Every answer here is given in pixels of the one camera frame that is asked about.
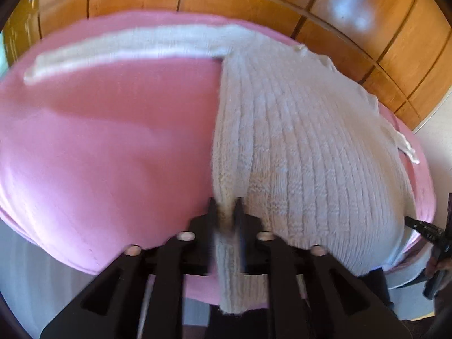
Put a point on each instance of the white knit sweater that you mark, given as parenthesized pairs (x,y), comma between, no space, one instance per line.
(303,155)

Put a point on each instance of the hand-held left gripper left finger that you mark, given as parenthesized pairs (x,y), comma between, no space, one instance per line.
(213,240)

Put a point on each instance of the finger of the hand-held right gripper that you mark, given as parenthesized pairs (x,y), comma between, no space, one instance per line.
(422,226)

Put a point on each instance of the pink blanket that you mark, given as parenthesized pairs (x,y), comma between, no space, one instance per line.
(106,155)

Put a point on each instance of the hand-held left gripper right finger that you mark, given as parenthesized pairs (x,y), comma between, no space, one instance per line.
(241,240)

